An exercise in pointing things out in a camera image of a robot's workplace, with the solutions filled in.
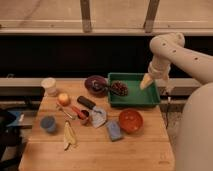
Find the blue sponge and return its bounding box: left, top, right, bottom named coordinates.
left=106, top=120, right=123, bottom=141

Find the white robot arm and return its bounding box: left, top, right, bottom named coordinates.
left=140, top=33, right=213, bottom=171

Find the small brown cup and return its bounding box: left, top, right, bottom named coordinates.
left=80, top=110, right=90, bottom=125

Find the white paper cup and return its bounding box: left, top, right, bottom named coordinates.
left=41, top=77, right=58, bottom=97

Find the blue cup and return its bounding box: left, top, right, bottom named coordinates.
left=40, top=116, right=56, bottom=133

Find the green plastic tray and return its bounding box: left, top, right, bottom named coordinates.
left=108, top=73, right=160, bottom=107

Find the dark red grapes bunch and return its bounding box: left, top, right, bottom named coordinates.
left=111, top=81, right=128, bottom=96

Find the orange red bowl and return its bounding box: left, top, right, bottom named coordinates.
left=118, top=109, right=143, bottom=134

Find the grey crumpled cloth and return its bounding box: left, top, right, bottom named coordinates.
left=91, top=106, right=107, bottom=128

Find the black rectangular block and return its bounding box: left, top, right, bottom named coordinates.
left=77, top=96, right=96, bottom=109

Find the apple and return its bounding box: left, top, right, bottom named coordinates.
left=58, top=93, right=70, bottom=106

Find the metal spoon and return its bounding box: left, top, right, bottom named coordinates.
left=56, top=104, right=76, bottom=120

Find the red handled tool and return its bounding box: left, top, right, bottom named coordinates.
left=71, top=105, right=86, bottom=119

